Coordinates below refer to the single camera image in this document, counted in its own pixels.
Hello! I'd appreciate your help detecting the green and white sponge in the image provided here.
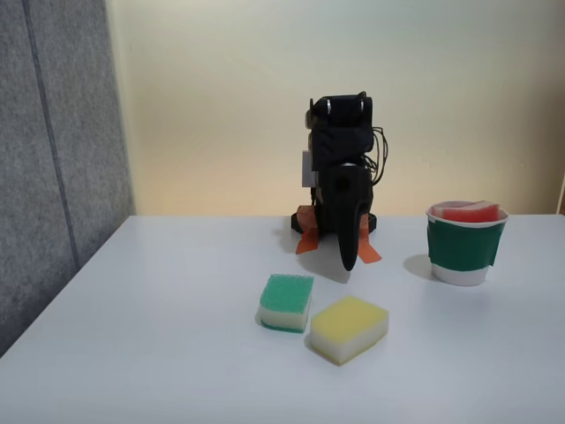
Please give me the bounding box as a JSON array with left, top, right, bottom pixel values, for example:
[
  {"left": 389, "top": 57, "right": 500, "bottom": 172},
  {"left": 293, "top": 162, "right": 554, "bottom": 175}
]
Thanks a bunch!
[{"left": 255, "top": 273, "right": 315, "bottom": 334}]

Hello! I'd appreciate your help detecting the white cup with green band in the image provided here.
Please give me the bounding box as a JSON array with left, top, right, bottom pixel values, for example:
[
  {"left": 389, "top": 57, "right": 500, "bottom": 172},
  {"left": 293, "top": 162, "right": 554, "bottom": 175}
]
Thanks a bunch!
[{"left": 425, "top": 201, "right": 510, "bottom": 287}]

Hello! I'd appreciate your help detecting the yellow and white sponge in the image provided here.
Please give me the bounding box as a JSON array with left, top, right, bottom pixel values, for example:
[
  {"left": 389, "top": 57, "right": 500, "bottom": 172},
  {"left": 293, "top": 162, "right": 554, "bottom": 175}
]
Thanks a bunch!
[{"left": 309, "top": 295, "right": 390, "bottom": 367}]

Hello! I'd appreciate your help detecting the black cable bundle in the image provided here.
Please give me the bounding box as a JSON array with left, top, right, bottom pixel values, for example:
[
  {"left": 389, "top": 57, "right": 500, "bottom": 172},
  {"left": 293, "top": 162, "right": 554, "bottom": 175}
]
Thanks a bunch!
[{"left": 362, "top": 126, "right": 391, "bottom": 187}]

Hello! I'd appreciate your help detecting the grey felt partition panel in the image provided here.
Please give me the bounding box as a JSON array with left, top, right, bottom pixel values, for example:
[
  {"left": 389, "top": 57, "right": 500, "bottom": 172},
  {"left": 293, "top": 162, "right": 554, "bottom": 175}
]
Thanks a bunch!
[{"left": 0, "top": 0, "right": 136, "bottom": 360}]

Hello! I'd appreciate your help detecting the red and white sponge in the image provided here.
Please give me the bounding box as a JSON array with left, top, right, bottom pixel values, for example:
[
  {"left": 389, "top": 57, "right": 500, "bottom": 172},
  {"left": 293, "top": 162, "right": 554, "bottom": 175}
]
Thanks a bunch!
[{"left": 430, "top": 200, "right": 501, "bottom": 223}]

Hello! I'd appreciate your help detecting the white wall outlet box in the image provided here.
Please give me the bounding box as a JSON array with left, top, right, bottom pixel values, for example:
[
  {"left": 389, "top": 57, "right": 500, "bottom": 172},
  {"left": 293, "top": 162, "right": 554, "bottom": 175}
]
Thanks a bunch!
[{"left": 301, "top": 149, "right": 319, "bottom": 187}]

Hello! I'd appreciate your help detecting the orange tape strip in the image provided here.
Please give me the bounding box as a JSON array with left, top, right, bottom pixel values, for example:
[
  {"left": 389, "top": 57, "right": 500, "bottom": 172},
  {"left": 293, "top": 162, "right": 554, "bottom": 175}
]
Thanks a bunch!
[
  {"left": 358, "top": 218, "right": 382, "bottom": 266},
  {"left": 294, "top": 205, "right": 320, "bottom": 256}
]

